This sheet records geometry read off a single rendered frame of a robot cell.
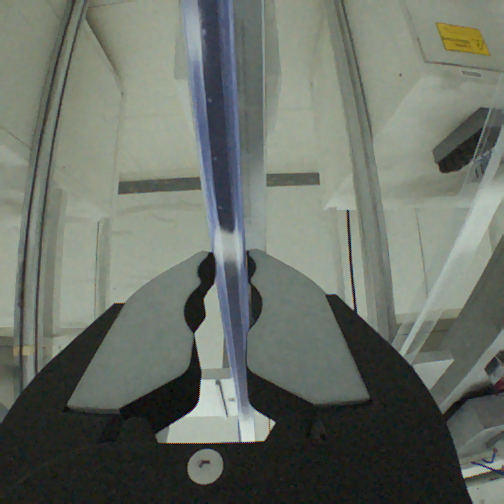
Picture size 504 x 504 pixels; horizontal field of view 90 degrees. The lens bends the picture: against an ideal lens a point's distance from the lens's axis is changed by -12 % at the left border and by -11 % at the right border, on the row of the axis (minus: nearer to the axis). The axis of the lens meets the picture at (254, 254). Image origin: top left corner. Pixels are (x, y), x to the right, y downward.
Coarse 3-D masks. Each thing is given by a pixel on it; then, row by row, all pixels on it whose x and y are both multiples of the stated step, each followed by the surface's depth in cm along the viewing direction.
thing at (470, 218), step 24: (480, 144) 10; (480, 168) 10; (480, 192) 11; (456, 216) 12; (480, 216) 11; (456, 240) 12; (480, 240) 12; (432, 264) 14; (456, 264) 13; (432, 288) 14; (408, 312) 17; (432, 312) 15; (408, 336) 17; (408, 360) 18
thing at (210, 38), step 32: (192, 0) 7; (224, 0) 7; (192, 32) 7; (224, 32) 7; (192, 64) 8; (224, 64) 8; (192, 96) 8; (224, 96) 8; (224, 128) 9; (224, 160) 10; (224, 192) 10; (224, 224) 11; (224, 256) 12; (224, 288) 13; (224, 320) 15
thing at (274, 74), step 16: (272, 0) 15; (272, 16) 15; (176, 32) 15; (272, 32) 15; (176, 48) 15; (272, 48) 15; (176, 64) 14; (272, 64) 14; (176, 80) 14; (272, 80) 15; (272, 96) 16; (272, 112) 17; (192, 128) 19; (272, 128) 19
